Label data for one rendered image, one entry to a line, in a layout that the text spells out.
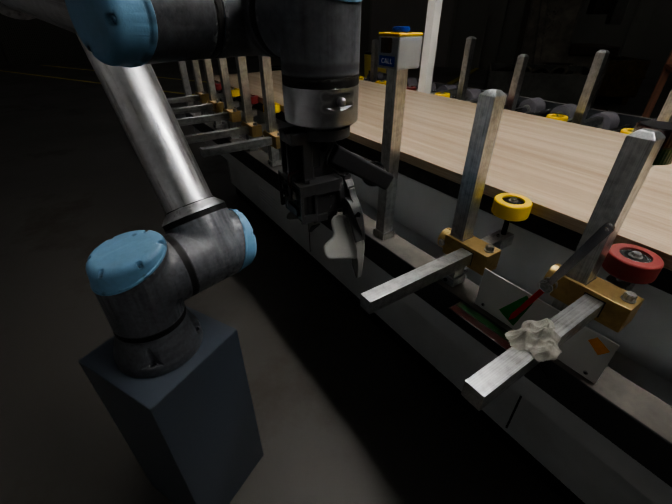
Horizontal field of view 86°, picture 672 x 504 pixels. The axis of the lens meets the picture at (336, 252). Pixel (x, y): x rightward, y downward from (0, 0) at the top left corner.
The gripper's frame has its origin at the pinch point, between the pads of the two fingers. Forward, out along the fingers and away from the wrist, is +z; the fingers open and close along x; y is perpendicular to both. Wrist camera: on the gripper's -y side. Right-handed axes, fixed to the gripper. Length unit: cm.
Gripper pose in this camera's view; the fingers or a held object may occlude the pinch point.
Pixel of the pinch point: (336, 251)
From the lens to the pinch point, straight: 56.7
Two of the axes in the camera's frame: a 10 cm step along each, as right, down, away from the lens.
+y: -8.6, 2.8, -4.3
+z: 0.0, 8.3, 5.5
